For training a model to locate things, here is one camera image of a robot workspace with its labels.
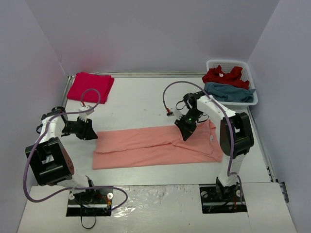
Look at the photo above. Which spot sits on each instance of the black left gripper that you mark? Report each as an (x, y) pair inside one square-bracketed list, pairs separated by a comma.
[(81, 127)]

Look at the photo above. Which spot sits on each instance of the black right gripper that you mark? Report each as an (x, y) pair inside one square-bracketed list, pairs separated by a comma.
[(184, 124)]

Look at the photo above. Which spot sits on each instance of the salmon pink t-shirt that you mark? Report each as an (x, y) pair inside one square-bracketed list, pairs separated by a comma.
[(154, 146)]

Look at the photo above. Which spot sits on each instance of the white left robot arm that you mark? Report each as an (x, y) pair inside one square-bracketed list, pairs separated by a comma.
[(48, 158)]

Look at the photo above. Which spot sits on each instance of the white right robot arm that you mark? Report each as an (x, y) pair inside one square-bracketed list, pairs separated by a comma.
[(233, 131)]

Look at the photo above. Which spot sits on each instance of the blue-grey t-shirt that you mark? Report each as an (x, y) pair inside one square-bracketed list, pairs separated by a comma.
[(229, 93)]

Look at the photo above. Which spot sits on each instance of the dark red t-shirt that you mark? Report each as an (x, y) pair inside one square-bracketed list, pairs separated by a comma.
[(233, 78)]

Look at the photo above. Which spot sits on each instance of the white plastic laundry basket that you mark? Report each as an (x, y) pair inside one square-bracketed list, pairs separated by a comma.
[(227, 66)]

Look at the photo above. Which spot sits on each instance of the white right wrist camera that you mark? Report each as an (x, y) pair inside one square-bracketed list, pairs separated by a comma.
[(175, 113)]

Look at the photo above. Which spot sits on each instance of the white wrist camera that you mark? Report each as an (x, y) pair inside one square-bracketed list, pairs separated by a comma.
[(84, 112), (175, 113)]

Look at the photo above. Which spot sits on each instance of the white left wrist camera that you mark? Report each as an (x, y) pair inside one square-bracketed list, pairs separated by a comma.
[(84, 112)]

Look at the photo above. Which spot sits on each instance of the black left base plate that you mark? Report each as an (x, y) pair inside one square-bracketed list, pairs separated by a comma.
[(90, 203)]

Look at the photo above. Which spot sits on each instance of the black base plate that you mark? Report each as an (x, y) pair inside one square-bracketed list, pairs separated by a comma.
[(212, 203), (90, 203)]

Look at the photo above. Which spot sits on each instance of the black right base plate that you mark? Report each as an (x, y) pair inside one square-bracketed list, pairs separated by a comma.
[(212, 203)]

